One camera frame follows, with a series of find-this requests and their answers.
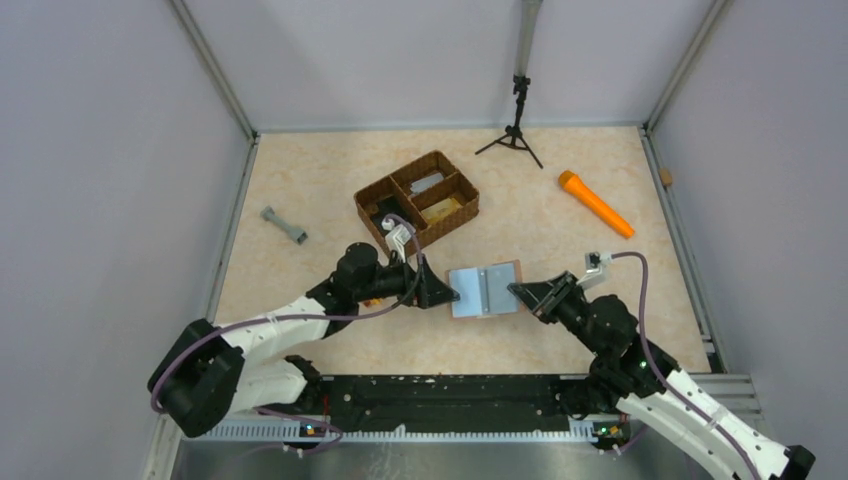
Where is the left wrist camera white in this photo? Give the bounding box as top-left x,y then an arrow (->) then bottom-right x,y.
381,218 -> 412,263

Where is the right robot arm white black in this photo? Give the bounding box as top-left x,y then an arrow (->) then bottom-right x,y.
508,271 -> 815,479

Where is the grey credit card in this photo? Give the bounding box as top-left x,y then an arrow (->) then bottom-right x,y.
481,261 -> 519,316

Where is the brown wicker divided basket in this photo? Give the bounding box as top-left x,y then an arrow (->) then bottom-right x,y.
353,150 -> 481,267

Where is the brown leather card holder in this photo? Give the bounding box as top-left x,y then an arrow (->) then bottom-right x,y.
446,260 -> 524,320

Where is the silver card in basket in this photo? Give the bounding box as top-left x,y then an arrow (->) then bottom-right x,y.
409,171 -> 445,197

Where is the black mini tripod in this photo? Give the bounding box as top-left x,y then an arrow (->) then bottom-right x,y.
474,76 -> 544,169

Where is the orange flashlight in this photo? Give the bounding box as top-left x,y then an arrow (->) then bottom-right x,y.
557,170 -> 635,239

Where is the small tan block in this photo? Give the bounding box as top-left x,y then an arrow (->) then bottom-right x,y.
658,167 -> 673,188

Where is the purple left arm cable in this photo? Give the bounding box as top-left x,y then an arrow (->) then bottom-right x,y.
149,213 -> 425,458

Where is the grey plastic connector piece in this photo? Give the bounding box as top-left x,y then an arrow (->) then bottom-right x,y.
260,206 -> 308,245

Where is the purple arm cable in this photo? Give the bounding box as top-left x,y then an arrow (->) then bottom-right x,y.
149,213 -> 425,458
609,251 -> 763,480

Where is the black object in basket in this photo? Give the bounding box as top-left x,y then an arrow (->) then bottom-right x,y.
369,196 -> 413,234

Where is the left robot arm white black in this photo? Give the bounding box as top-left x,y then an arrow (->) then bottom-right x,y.
147,242 -> 460,438

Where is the gold card in basket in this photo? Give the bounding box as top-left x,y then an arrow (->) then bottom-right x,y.
421,197 -> 462,225

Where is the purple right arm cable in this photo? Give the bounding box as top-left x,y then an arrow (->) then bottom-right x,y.
609,251 -> 763,480

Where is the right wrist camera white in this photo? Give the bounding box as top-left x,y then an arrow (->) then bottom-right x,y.
577,251 -> 613,290

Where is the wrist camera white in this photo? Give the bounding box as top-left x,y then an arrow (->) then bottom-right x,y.
381,218 -> 412,263
577,251 -> 613,290

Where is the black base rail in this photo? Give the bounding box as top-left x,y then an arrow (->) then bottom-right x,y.
268,374 -> 636,443

